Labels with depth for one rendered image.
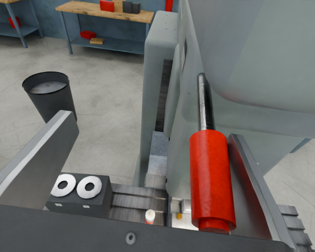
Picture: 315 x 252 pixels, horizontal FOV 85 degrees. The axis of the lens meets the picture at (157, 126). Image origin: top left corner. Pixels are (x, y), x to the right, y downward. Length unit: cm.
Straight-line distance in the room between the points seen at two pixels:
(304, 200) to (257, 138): 238
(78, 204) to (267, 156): 63
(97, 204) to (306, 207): 230
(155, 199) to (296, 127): 77
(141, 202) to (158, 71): 61
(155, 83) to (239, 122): 57
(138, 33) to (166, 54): 405
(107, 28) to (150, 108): 417
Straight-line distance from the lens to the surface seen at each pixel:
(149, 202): 91
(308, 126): 27
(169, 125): 54
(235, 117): 22
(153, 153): 100
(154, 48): 70
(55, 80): 262
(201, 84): 16
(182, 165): 36
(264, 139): 32
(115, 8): 421
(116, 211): 90
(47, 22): 553
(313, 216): 263
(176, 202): 84
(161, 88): 77
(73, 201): 75
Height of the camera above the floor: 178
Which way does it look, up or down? 45 degrees down
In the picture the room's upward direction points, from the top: 8 degrees clockwise
